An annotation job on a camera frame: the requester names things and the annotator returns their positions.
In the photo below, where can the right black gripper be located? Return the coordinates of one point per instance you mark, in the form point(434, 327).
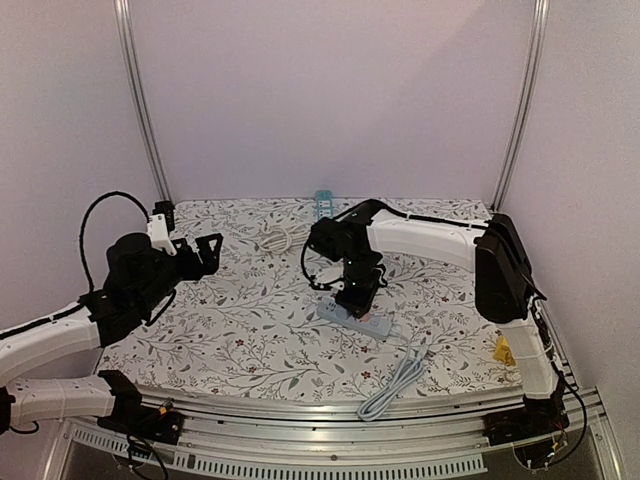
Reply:
point(360, 298)

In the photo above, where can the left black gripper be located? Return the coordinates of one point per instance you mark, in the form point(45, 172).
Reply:
point(209, 262)

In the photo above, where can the grey-blue power strip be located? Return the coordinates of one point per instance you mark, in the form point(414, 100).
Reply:
point(377, 328)

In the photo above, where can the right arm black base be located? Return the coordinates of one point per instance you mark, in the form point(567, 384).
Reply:
point(537, 430)

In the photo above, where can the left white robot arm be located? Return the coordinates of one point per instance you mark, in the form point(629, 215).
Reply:
point(36, 343)

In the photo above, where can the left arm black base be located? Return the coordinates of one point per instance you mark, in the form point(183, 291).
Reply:
point(129, 416)

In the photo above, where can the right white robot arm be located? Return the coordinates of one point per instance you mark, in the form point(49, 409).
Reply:
point(491, 250)

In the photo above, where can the floral table cloth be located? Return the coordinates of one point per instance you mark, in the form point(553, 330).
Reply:
point(251, 330)

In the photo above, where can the yellow cube socket adapter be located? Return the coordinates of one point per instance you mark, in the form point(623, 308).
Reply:
point(502, 352)

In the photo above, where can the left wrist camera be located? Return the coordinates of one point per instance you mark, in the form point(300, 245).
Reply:
point(159, 226)

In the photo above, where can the aluminium front rail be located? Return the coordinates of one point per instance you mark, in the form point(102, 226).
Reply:
point(427, 438)

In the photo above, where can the right aluminium corner post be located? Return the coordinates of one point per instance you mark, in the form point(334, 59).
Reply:
point(533, 58)

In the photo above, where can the aluminium corner post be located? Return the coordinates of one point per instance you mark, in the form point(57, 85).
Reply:
point(125, 28)
point(533, 58)

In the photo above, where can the left aluminium corner post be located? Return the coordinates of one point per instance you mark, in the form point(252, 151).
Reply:
point(125, 28)

